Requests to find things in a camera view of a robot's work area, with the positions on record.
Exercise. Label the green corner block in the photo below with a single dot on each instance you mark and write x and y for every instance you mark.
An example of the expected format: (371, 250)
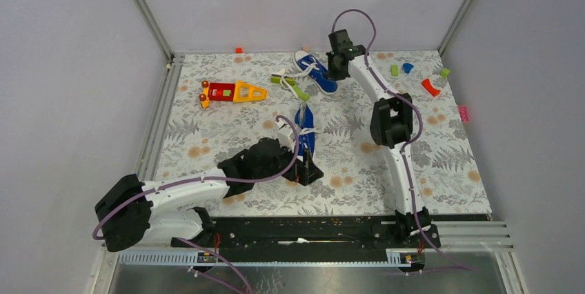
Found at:
(445, 72)

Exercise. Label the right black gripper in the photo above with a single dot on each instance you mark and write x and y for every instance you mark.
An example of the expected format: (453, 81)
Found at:
(332, 74)

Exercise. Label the blue sneaker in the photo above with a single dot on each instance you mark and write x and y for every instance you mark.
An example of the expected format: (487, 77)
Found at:
(307, 65)
(305, 121)

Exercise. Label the green block long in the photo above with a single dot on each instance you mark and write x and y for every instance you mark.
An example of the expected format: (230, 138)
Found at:
(276, 79)

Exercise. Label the grey slotted cable duct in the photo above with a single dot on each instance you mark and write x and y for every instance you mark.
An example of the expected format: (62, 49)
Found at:
(279, 256)

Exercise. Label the red arch block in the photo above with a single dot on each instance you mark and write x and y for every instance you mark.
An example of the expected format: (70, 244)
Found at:
(433, 91)

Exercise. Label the green block short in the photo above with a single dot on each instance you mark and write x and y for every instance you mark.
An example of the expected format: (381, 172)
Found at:
(300, 94)

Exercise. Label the floral table mat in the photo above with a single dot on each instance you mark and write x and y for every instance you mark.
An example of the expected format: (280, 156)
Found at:
(356, 178)

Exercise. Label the red yellow toy frame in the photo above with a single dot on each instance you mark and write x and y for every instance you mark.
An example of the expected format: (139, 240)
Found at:
(237, 92)

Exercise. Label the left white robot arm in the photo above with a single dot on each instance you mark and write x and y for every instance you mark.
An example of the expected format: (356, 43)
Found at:
(134, 212)

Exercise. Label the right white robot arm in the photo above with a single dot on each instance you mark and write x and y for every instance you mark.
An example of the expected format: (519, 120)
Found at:
(391, 127)

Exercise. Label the green small block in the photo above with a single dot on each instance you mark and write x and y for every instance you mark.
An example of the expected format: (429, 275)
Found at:
(394, 70)

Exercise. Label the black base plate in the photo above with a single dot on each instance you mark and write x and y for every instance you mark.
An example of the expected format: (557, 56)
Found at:
(331, 232)

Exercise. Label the blue wedge block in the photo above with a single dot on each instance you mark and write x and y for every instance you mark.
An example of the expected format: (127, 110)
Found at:
(407, 67)

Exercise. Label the pink lego brick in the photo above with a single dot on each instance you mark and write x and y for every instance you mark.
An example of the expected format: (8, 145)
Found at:
(463, 112)

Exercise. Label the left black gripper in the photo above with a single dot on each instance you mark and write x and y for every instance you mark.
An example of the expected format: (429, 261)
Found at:
(303, 172)

